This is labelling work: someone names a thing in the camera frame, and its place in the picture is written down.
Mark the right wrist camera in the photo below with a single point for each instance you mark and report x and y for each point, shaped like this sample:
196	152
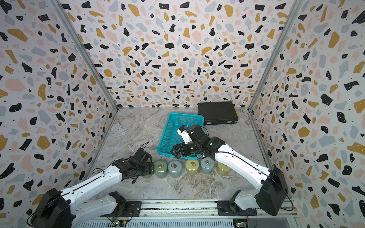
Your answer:
182	131

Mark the yellow canister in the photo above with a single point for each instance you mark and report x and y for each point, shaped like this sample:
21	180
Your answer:
192	167
223	170

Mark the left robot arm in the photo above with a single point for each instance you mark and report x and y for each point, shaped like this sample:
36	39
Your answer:
72	206

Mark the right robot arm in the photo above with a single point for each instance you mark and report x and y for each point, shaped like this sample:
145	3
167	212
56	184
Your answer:
270	188

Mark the green canister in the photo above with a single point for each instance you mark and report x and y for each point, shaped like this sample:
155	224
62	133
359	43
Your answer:
161	169
147	176

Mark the aluminium mounting rail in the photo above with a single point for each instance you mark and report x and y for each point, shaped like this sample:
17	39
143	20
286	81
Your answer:
193	214

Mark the circuit board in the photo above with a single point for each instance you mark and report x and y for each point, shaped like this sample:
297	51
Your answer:
119	223
240	223

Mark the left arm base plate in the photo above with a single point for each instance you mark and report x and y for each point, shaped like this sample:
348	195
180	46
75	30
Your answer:
126	209

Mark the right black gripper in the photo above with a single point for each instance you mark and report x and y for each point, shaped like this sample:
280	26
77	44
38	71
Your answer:
183	147

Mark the right circuit board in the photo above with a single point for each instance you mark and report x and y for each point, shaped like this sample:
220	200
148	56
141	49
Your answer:
240	223

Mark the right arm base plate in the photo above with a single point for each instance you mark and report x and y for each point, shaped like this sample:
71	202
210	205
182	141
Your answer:
226	208

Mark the left circuit board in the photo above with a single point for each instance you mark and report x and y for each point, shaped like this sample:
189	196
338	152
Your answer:
119	223

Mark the teal plastic mesh basket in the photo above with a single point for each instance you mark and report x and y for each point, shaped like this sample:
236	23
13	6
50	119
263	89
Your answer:
170	136

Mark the black flat case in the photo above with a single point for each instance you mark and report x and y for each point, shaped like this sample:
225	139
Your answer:
216	113

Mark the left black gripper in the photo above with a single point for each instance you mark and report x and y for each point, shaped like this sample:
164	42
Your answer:
149	170

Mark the blue-grey canister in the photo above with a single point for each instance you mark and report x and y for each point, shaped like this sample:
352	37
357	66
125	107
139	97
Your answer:
207	165
175	169

